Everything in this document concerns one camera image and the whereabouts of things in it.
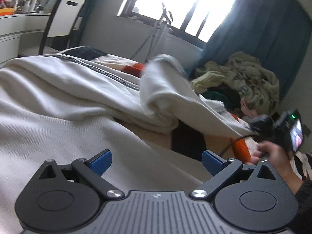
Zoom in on striped blanket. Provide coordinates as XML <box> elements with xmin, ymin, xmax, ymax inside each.
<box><xmin>60</xmin><ymin>46</ymin><xmax>266</xmax><ymax>166</ymax></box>

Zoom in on green cloth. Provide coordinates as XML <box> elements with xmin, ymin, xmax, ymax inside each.
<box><xmin>203</xmin><ymin>91</ymin><xmax>225</xmax><ymax>101</ymax></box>

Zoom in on pink cloth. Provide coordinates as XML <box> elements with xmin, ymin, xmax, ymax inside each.
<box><xmin>240</xmin><ymin>100</ymin><xmax>259</xmax><ymax>118</ymax></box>

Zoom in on garment steamer stand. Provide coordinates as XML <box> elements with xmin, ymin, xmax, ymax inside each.
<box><xmin>133</xmin><ymin>2</ymin><xmax>175</xmax><ymax>62</ymax></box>

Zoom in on white chair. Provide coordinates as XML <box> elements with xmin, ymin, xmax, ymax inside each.
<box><xmin>39</xmin><ymin>0</ymin><xmax>85</xmax><ymax>54</ymax></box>

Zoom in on dark cloth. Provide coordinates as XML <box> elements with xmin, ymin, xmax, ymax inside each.
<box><xmin>214</xmin><ymin>87</ymin><xmax>242</xmax><ymax>110</ymax></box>

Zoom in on cream printed blanket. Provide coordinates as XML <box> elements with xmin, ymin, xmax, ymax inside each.
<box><xmin>225</xmin><ymin>51</ymin><xmax>280</xmax><ymax>115</ymax></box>

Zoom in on window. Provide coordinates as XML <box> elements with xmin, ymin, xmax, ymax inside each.
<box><xmin>117</xmin><ymin>0</ymin><xmax>240</xmax><ymax>43</ymax></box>

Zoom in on white dressing table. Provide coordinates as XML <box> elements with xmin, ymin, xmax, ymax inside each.
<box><xmin>0</xmin><ymin>12</ymin><xmax>52</xmax><ymax>64</ymax></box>

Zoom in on black cable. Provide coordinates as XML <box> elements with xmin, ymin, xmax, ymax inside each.
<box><xmin>219</xmin><ymin>135</ymin><xmax>255</xmax><ymax>156</ymax></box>

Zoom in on row of cosmetic bottles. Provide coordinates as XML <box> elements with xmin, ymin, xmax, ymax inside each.
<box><xmin>15</xmin><ymin>0</ymin><xmax>50</xmax><ymax>14</ymax></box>

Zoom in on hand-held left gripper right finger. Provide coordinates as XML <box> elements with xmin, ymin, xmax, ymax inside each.
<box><xmin>191</xmin><ymin>150</ymin><xmax>279</xmax><ymax>201</ymax></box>

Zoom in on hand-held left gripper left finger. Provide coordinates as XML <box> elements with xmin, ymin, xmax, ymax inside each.
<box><xmin>36</xmin><ymin>149</ymin><xmax>125</xmax><ymax>199</ymax></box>

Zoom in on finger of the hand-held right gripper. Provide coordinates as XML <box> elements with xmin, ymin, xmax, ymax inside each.
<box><xmin>249</xmin><ymin>115</ymin><xmax>275</xmax><ymax>137</ymax></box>

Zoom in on person's right hand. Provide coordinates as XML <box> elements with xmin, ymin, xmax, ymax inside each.
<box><xmin>250</xmin><ymin>141</ymin><xmax>303</xmax><ymax>195</ymax></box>

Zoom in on pale yellow knit blanket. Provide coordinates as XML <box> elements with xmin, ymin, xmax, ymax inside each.
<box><xmin>190</xmin><ymin>61</ymin><xmax>230</xmax><ymax>93</ymax></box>

